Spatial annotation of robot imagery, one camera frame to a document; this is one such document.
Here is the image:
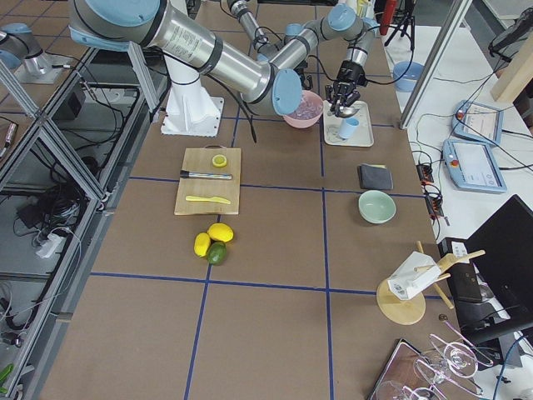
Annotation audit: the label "light blue plastic cup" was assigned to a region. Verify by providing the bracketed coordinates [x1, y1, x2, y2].
[337, 117, 359, 140]

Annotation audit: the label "far teach pendant tablet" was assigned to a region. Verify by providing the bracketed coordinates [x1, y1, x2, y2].
[451, 100, 504, 146]

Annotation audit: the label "near teach pendant tablet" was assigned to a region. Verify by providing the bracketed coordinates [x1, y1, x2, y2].
[442, 139, 507, 193]

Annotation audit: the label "green avocado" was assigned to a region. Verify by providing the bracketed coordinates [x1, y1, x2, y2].
[207, 242, 227, 265]

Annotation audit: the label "metal ice scoop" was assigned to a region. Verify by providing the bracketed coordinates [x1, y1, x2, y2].
[331, 106, 359, 118]

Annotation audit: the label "black tripod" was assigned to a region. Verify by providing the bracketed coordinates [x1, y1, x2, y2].
[384, 0, 416, 52]

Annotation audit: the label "beige serving tray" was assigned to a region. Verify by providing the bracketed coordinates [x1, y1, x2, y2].
[323, 100, 374, 148]

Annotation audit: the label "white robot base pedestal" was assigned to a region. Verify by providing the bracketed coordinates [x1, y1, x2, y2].
[162, 56, 224, 138]

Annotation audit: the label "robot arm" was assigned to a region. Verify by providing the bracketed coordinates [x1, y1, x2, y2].
[227, 1, 318, 95]
[68, 1, 376, 116]

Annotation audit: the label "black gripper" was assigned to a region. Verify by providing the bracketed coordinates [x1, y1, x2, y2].
[301, 75, 313, 90]
[325, 60, 366, 116]

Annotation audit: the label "wooden cutting board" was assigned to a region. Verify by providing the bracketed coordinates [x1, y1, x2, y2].
[174, 147, 242, 216]

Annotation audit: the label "half lemon slice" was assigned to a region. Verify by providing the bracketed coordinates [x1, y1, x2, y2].
[212, 154, 227, 168]

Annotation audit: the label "wooden stand with round base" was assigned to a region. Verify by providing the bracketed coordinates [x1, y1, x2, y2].
[376, 241, 486, 325]

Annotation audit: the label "aluminium frame post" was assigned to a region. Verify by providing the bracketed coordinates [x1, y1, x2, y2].
[399, 0, 472, 130]

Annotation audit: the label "dark grey folded cloth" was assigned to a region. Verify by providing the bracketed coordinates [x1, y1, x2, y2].
[357, 163, 393, 190]

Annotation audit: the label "metal cylinder muddler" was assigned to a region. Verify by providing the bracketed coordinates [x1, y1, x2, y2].
[180, 170, 233, 180]

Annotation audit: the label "yellow plastic knife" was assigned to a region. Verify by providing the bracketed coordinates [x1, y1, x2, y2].
[185, 195, 232, 205]

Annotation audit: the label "dark tray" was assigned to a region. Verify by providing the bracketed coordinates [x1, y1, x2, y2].
[366, 338, 439, 400]

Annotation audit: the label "blue bowl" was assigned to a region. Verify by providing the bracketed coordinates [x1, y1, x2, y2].
[392, 61, 424, 93]

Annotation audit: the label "pink bowl with ice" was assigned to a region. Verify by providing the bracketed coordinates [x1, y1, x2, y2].
[283, 90, 323, 128]

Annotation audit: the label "yellow lemon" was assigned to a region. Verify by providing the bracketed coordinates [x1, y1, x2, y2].
[207, 222, 234, 243]
[193, 232, 212, 258]

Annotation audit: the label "teach pendant tablet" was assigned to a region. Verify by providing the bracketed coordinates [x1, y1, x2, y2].
[442, 139, 507, 193]
[451, 100, 504, 146]

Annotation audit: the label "clear upside down glasses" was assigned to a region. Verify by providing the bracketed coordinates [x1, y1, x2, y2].
[374, 320, 495, 400]

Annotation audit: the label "black monitor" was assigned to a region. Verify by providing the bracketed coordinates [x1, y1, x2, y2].
[438, 194, 532, 344]

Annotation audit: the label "green ceramic bowl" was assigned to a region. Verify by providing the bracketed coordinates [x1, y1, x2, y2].
[358, 190, 396, 224]

